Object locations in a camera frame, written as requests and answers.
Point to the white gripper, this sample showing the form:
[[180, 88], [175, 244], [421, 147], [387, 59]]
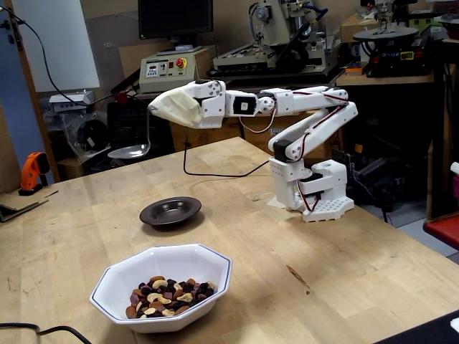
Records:
[[212, 107]]

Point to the metal spoon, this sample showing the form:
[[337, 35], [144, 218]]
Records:
[[125, 153]]

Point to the white octagonal bowl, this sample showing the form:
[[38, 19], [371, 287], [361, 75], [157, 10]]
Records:
[[161, 261]]

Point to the nut and raisin mix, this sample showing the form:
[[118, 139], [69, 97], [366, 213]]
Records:
[[168, 297]]

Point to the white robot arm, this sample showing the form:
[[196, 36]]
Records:
[[331, 175]]

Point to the brown plate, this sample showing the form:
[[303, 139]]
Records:
[[170, 211]]

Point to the beige control box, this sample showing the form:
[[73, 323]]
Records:
[[168, 80]]

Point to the wooden desk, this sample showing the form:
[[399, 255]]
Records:
[[215, 138]]

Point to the black storage crate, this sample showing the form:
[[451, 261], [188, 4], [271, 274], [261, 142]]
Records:
[[136, 125]]

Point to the red clip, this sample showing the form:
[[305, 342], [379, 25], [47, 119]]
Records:
[[121, 97]]

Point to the black computer monitor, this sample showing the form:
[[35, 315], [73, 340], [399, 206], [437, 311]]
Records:
[[175, 18]]

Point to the clear plastic bag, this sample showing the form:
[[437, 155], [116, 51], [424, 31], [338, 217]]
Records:
[[89, 134]]

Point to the small white box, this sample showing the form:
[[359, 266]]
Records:
[[61, 102]]

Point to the grey milling machine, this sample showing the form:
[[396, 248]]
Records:
[[276, 21]]

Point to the masking tape piece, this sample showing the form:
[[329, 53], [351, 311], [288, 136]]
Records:
[[274, 203]]

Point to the white board panel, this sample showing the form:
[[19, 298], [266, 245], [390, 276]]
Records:
[[64, 43]]

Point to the orange hand tool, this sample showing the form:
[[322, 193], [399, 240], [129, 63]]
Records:
[[30, 168]]

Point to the brown cardboard box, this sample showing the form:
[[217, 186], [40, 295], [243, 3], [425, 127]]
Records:
[[353, 27]]

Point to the flat cardboard piece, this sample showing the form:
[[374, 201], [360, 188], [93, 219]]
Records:
[[18, 202]]

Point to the wooden shelf board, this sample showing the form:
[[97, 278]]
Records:
[[376, 80]]

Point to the black scroll saw machine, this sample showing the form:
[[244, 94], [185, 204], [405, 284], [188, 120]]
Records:
[[394, 57]]

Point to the white plastic object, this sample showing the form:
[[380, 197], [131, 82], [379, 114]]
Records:
[[455, 182]]

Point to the red chair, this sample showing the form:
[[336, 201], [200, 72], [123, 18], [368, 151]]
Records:
[[444, 229]]

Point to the wooden post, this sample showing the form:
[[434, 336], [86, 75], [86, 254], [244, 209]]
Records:
[[40, 118]]

